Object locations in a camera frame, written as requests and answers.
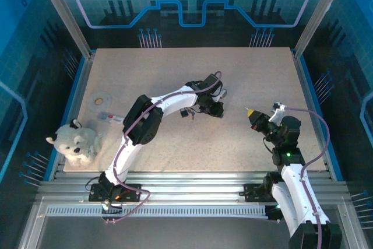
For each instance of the blue padlock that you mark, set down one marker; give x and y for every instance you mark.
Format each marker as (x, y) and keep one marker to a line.
(222, 115)

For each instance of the black padlock key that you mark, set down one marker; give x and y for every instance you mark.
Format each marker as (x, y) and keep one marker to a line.
(190, 113)

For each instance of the black padlock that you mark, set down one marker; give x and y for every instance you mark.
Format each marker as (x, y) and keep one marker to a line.
(183, 113)

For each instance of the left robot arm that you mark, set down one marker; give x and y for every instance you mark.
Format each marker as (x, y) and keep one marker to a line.
(175, 101)

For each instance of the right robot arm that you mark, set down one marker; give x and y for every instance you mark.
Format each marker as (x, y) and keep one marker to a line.
(294, 179)

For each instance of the connector with green light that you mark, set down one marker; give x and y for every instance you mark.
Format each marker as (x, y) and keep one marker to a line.
(106, 205)
(276, 207)

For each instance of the clear tape roll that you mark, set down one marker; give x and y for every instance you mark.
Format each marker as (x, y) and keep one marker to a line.
(92, 100)

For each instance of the white plush dog toy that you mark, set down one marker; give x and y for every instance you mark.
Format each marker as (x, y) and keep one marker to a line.
(73, 144)

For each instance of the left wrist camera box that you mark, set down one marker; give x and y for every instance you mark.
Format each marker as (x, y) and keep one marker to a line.
(222, 93)

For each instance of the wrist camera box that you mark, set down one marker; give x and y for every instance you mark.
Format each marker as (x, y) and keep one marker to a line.
(222, 93)
(278, 110)

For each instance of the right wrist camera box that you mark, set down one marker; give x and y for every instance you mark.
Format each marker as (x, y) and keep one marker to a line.
(278, 110)

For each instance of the aluminium side rail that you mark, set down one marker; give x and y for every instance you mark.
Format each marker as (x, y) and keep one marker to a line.
(82, 85)
(303, 85)

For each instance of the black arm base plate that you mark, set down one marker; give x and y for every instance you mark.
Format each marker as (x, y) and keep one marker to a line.
(250, 192)
(132, 193)

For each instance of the aluminium front rail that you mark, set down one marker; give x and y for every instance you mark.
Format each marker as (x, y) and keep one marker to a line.
(189, 183)

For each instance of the aluminium frame post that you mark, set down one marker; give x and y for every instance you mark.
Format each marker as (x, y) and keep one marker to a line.
(317, 13)
(65, 13)

